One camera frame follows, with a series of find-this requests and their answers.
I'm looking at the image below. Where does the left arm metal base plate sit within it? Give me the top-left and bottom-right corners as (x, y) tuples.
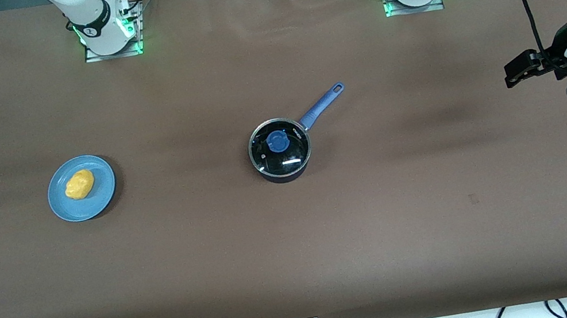
(382, 0), (445, 20)

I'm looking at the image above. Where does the yellow potato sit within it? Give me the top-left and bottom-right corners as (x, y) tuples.
(61, 168), (98, 202)

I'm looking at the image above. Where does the blue round plate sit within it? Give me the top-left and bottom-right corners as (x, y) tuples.
(42, 150), (122, 227)

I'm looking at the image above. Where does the glass lid with blue knob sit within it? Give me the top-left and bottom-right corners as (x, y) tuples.
(245, 114), (315, 181)

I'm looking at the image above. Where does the black pot with blue handle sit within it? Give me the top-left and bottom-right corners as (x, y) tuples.
(239, 82), (361, 189)

